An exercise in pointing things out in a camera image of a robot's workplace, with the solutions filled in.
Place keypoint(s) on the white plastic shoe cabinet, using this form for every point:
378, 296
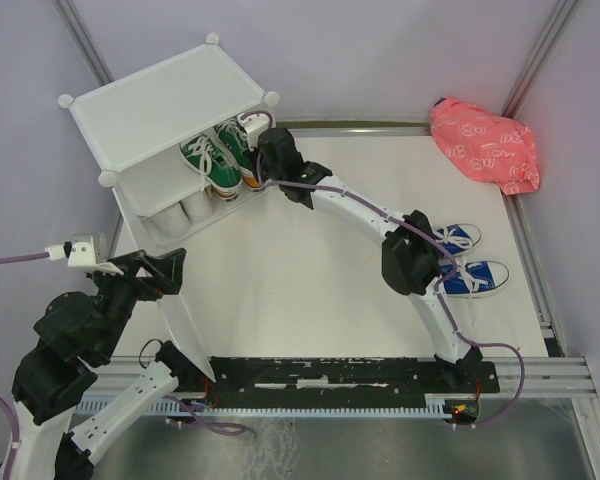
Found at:
134, 127

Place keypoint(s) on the orange canvas sneaker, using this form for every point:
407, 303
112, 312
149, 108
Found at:
226, 195
251, 182

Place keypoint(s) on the pink patterned plastic bag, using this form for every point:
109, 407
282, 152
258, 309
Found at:
486, 147

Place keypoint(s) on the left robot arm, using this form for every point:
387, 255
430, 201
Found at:
77, 334

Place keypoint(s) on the aluminium frame rails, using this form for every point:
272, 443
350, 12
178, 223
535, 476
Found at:
545, 378

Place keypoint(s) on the blue canvas sneaker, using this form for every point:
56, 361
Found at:
458, 239
477, 279

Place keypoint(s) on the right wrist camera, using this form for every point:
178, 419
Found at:
254, 124

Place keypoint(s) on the green canvas sneaker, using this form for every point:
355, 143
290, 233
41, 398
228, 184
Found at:
203, 156
232, 135

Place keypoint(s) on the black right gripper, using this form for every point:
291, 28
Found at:
254, 153

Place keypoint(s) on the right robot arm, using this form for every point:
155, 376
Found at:
409, 254

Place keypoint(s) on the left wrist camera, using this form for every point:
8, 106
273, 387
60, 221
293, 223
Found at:
81, 251

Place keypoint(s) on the white slotted cable duct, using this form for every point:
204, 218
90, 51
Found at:
433, 409

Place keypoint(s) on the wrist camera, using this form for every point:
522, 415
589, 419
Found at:
254, 124
81, 251

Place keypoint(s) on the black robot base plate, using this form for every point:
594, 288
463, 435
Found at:
347, 382

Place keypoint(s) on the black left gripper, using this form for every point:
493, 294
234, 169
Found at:
171, 265

